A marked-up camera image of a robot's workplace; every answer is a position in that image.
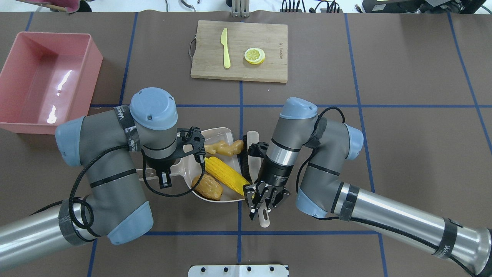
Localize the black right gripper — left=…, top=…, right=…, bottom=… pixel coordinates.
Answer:
left=244, top=182, right=291, bottom=221

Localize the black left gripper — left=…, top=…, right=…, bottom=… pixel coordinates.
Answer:
left=157, top=127, right=205, bottom=189

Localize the yellow toy corn cob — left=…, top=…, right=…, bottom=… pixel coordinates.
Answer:
left=204, top=157, right=250, bottom=196

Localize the brown toy potato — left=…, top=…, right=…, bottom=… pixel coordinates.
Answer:
left=194, top=174, right=223, bottom=200

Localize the toy ginger root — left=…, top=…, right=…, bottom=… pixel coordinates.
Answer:
left=204, top=140, right=244, bottom=157

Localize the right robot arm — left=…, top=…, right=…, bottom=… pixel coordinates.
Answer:
left=244, top=97, right=492, bottom=277

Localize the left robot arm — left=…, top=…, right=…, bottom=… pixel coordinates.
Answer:
left=1, top=87, right=206, bottom=271

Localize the pink plastic bin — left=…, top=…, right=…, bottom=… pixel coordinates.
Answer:
left=0, top=32, right=103, bottom=135

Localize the yellow toy knife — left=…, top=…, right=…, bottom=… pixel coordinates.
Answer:
left=220, top=28, right=231, bottom=69

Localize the yellow lemon slice toy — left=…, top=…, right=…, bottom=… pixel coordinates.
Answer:
left=244, top=48, right=266, bottom=65

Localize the bamboo cutting board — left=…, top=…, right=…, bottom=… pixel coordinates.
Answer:
left=190, top=20, right=288, bottom=83

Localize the pink cloth on wooden rack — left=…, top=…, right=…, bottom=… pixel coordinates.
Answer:
left=18, top=0, right=80, bottom=13

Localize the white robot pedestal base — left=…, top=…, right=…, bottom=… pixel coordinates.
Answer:
left=188, top=264, right=290, bottom=277

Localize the aluminium frame post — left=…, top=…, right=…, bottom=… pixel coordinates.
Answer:
left=230, top=0, right=250, bottom=18

